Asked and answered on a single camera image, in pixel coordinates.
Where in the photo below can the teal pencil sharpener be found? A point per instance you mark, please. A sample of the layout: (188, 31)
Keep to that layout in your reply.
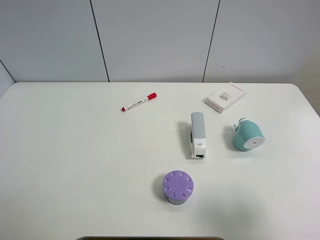
(247, 135)

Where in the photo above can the red whiteboard marker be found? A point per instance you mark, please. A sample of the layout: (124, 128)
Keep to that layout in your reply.
(139, 102)

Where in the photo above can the purple lidded jar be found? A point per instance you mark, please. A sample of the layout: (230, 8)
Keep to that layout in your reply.
(177, 187)

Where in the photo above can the white grey stapler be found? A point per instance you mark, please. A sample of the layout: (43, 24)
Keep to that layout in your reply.
(197, 136)

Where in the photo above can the white card box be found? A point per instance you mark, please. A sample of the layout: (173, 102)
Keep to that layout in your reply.
(225, 97)

